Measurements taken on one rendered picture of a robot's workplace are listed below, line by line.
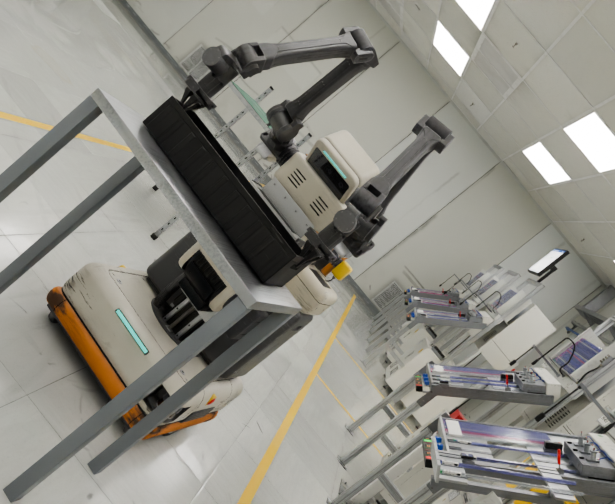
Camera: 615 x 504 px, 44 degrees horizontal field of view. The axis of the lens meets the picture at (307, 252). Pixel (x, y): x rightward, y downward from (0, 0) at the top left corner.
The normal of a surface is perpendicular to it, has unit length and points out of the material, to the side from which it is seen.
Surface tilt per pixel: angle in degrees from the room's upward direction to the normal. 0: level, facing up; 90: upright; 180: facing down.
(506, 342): 90
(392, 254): 90
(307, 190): 98
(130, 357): 90
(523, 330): 90
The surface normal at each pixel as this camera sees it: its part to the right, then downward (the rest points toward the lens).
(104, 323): -0.23, -0.11
